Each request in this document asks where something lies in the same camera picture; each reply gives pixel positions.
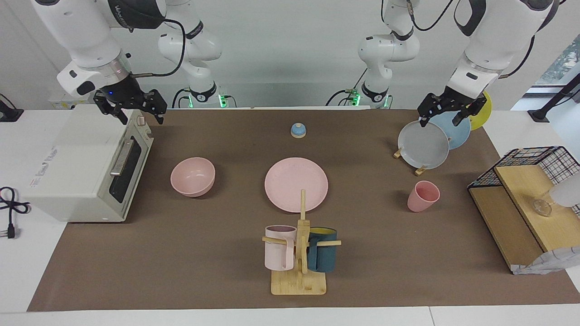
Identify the pale pink mug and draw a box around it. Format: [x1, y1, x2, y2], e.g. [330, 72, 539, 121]
[265, 225, 297, 271]

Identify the black left base cable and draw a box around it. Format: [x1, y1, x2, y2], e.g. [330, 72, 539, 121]
[325, 68, 367, 107]

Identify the black power cord with plug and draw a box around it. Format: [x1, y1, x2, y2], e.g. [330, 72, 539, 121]
[0, 187, 31, 239]

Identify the wooden mug tree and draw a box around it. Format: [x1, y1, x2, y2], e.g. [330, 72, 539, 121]
[262, 189, 342, 296]

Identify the grey plate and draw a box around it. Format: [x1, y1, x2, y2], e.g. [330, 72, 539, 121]
[398, 120, 450, 170]

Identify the black stand with pole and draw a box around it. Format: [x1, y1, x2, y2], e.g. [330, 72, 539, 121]
[528, 72, 580, 123]

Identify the crumpled white paper bag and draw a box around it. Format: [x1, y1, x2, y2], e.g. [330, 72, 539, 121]
[512, 246, 580, 275]

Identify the wooden plate rack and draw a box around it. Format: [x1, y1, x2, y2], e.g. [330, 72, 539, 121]
[393, 147, 427, 176]

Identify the pink bowl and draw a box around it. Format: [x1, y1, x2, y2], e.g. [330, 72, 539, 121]
[170, 157, 216, 197]

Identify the white toaster oven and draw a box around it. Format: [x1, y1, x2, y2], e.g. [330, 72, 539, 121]
[20, 105, 154, 223]

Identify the clear glass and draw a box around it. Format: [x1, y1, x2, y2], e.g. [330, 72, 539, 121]
[532, 192, 553, 217]

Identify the brown table mat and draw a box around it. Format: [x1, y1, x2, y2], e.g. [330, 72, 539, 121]
[27, 109, 580, 312]

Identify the black base cable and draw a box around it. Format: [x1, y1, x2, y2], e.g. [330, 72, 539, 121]
[325, 68, 367, 107]
[171, 88, 191, 109]

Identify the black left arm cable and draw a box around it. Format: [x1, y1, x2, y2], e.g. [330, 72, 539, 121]
[406, 0, 536, 78]

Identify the frosted white container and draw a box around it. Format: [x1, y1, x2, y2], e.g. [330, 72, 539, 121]
[549, 174, 580, 208]

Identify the yellow plate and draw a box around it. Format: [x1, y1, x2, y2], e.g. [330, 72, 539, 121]
[469, 91, 492, 131]

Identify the dark teal mug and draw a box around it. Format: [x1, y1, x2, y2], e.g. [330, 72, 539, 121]
[307, 227, 338, 273]

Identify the black right base cable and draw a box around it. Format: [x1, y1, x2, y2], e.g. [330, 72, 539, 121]
[171, 88, 191, 109]

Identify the wooden two-tier shelf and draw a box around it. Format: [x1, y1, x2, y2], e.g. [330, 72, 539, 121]
[469, 164, 580, 272]

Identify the light blue plate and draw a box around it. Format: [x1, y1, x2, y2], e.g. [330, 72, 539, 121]
[430, 110, 471, 150]

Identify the black clamp mount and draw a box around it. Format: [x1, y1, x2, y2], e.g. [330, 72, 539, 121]
[0, 94, 24, 122]

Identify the pink cup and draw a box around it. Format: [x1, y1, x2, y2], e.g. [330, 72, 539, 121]
[407, 181, 440, 212]

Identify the pink plate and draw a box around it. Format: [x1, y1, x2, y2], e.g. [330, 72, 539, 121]
[265, 157, 329, 213]

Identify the black wire basket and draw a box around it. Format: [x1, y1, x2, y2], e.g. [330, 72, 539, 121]
[467, 146, 580, 218]

